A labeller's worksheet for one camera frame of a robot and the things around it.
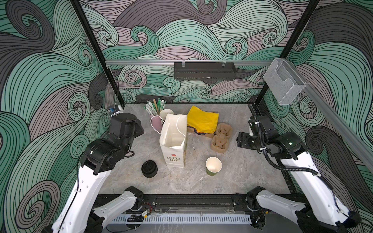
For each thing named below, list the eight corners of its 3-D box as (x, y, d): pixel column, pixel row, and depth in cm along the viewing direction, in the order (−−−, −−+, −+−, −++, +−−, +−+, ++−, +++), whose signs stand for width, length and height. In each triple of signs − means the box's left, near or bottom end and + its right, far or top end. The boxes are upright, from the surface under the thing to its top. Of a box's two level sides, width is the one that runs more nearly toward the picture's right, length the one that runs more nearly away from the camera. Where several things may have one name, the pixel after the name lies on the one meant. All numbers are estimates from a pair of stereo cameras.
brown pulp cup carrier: (208, 150, 94) (210, 145, 89) (217, 126, 107) (218, 121, 102) (224, 156, 92) (226, 151, 86) (231, 131, 104) (233, 125, 99)
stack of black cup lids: (142, 177, 84) (139, 174, 79) (144, 164, 89) (142, 160, 84) (156, 177, 84) (155, 174, 79) (158, 164, 89) (156, 160, 84)
